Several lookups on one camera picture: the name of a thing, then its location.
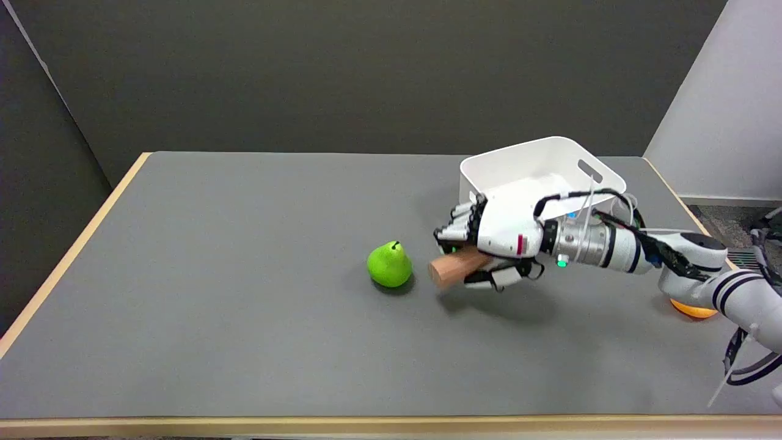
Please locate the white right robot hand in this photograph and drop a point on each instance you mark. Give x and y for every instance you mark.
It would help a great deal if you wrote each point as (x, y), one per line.
(507, 229)

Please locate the wooden cylinder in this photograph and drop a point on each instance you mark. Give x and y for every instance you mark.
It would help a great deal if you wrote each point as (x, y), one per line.
(455, 267)

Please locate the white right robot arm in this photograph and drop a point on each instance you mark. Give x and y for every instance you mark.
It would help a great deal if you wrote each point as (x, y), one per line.
(672, 256)

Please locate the white plastic box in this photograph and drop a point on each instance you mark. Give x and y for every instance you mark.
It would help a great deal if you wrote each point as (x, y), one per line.
(537, 177)

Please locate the green pear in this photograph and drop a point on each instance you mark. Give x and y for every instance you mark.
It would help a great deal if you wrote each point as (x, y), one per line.
(389, 264)

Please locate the orange fruit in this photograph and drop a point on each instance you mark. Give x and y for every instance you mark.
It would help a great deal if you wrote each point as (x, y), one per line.
(693, 309)

